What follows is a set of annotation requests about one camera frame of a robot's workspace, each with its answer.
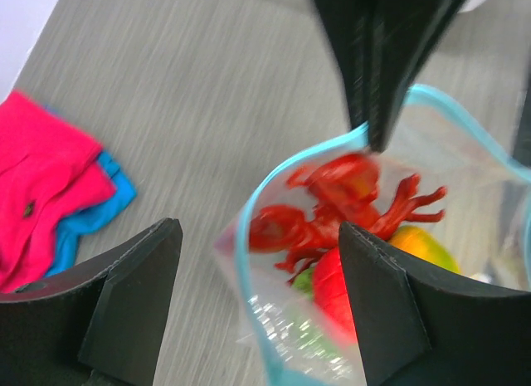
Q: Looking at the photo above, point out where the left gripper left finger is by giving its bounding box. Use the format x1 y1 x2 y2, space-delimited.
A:
1 218 183 385

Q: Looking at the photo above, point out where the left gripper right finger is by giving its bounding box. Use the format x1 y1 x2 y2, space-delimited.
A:
339 223 530 385

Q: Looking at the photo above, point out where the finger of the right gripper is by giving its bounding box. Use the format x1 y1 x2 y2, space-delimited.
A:
367 0 466 153
313 0 370 129

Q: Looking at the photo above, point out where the yellow orange toy mango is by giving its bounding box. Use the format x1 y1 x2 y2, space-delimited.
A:
388 226 460 273

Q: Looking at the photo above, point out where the red toy apple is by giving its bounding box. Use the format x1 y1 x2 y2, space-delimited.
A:
312 247 357 341

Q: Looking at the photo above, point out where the green toy lime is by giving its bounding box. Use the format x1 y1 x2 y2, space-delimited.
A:
291 267 343 362

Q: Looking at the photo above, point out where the clear zip top bag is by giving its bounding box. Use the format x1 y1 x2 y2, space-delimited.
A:
214 85 530 385

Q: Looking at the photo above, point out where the red toy lobster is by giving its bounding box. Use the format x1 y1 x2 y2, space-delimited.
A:
248 153 447 276

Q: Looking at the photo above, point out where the blue folded cloth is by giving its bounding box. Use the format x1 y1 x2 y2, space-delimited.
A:
43 105 138 278

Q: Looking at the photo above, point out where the red folded cloth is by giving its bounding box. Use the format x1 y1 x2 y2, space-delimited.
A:
1 91 115 293

